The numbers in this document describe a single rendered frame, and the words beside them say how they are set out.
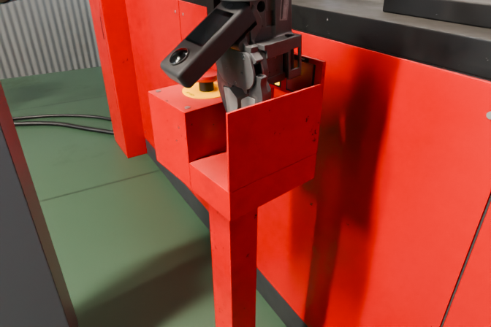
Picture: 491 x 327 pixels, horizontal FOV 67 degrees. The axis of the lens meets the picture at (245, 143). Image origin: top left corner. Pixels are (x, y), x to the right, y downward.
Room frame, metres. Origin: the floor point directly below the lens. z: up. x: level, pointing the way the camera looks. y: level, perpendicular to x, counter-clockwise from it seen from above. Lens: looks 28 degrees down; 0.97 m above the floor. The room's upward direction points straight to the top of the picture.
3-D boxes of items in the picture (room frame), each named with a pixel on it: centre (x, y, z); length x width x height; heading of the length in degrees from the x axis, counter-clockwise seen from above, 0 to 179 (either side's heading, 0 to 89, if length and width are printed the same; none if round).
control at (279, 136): (0.50, 0.02, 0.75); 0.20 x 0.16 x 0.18; 39
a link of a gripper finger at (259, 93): (0.43, -0.01, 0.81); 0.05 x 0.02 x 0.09; 39
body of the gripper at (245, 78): (0.46, -0.01, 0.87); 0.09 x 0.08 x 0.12; 129
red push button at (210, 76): (0.53, 0.06, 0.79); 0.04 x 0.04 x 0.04
